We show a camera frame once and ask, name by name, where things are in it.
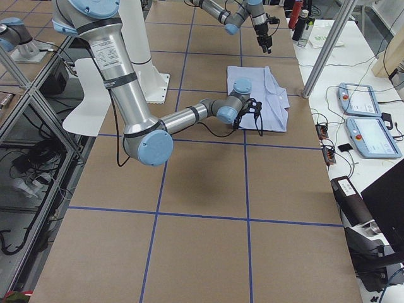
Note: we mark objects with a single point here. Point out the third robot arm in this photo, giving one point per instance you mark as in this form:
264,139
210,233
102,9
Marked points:
14,35

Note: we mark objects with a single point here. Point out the red water bottle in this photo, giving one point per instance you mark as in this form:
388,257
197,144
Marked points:
295,13

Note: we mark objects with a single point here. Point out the lower teach pendant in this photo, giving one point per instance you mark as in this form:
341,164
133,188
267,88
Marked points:
371,138

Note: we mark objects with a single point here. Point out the black water bottle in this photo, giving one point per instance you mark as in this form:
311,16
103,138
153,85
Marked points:
299,26

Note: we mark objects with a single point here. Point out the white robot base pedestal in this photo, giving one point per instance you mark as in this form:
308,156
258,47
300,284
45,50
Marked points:
153,84

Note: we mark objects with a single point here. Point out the black monitor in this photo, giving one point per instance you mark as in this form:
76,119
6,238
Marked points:
384,200

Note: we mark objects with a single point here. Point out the aluminium frame post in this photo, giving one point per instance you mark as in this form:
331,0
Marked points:
333,36

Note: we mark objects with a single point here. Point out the blue striped button-up shirt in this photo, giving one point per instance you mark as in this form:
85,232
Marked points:
264,89

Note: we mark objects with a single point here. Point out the white green printed bag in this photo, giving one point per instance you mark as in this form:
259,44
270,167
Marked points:
319,35

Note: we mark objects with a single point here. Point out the teach pendant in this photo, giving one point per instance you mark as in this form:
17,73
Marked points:
371,138
358,100

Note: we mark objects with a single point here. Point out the black box with white label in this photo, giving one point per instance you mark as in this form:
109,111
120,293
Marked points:
352,207

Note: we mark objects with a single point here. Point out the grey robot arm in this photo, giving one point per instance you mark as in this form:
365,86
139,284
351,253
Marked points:
114,34
233,21

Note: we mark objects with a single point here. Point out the clear bottle with black lid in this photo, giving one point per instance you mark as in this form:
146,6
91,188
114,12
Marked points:
306,32

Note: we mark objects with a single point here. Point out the upper teach pendant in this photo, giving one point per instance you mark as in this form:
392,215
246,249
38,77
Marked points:
358,100

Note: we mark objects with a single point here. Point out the white chair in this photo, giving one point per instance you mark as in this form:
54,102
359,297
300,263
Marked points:
87,118

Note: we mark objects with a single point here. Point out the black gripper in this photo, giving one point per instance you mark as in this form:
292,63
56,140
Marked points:
238,120
261,31

